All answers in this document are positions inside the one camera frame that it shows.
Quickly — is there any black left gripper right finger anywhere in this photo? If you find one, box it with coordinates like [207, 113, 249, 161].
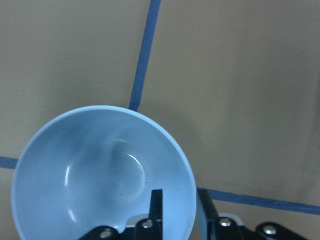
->
[196, 188, 244, 240]

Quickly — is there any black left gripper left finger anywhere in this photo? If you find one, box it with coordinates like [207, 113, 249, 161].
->
[134, 189, 163, 240]

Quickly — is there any blue bowl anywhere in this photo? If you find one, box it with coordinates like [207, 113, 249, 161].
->
[11, 105, 196, 240]

